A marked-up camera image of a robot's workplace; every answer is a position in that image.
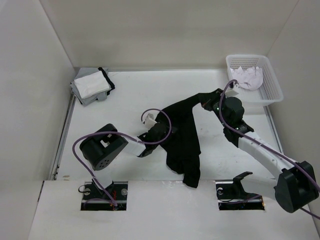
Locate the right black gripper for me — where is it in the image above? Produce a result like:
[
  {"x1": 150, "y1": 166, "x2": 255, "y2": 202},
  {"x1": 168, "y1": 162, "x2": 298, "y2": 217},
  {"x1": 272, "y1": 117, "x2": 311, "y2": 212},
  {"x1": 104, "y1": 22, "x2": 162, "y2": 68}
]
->
[{"x1": 197, "y1": 88, "x2": 230, "y2": 128}]

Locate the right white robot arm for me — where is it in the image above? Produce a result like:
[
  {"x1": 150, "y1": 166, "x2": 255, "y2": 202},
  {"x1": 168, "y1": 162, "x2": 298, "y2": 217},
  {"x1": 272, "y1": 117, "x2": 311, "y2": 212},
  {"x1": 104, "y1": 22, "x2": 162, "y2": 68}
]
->
[{"x1": 199, "y1": 88, "x2": 320, "y2": 213}]

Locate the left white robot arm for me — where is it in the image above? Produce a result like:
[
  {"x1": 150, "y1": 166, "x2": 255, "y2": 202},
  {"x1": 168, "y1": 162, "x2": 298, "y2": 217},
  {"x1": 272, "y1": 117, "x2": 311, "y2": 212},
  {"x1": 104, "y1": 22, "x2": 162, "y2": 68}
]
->
[{"x1": 79, "y1": 121, "x2": 176, "y2": 200}]

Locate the crumpled white tank top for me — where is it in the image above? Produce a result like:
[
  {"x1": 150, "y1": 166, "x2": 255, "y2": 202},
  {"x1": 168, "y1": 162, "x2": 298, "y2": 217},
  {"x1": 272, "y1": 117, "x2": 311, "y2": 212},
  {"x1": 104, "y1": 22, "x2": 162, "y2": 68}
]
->
[{"x1": 230, "y1": 66, "x2": 264, "y2": 91}]

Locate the folded black trimmed tank top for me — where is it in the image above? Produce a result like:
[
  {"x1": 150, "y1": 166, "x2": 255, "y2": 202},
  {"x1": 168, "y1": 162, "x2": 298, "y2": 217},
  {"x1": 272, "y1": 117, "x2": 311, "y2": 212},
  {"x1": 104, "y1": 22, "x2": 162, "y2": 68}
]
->
[{"x1": 98, "y1": 67, "x2": 116, "y2": 96}]

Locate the white plastic mesh basket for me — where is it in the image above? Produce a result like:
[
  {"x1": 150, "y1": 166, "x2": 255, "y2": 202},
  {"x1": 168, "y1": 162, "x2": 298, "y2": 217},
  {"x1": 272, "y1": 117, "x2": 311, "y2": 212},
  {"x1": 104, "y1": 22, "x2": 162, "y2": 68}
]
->
[{"x1": 225, "y1": 54, "x2": 284, "y2": 107}]

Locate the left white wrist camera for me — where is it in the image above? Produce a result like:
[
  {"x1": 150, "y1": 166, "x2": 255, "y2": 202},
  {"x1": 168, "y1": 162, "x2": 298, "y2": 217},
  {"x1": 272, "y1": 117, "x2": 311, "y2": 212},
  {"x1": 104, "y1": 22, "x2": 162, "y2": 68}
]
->
[{"x1": 143, "y1": 113, "x2": 157, "y2": 129}]

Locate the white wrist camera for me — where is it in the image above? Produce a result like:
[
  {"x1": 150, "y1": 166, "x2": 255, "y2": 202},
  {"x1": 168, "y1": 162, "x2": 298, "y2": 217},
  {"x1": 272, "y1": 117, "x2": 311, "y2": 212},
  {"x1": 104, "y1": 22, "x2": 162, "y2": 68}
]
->
[
  {"x1": 225, "y1": 83, "x2": 240, "y2": 98},
  {"x1": 143, "y1": 113, "x2": 157, "y2": 129}
]

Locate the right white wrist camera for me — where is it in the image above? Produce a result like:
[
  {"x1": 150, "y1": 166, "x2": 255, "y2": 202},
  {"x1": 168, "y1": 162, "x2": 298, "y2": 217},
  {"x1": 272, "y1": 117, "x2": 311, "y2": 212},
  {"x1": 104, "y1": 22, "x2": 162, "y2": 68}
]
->
[{"x1": 225, "y1": 83, "x2": 240, "y2": 98}]

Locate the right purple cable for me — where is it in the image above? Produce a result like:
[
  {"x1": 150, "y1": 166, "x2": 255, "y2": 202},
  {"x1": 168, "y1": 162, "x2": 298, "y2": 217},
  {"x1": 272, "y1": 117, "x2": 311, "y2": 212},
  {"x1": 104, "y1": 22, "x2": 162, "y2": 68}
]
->
[{"x1": 218, "y1": 79, "x2": 320, "y2": 221}]

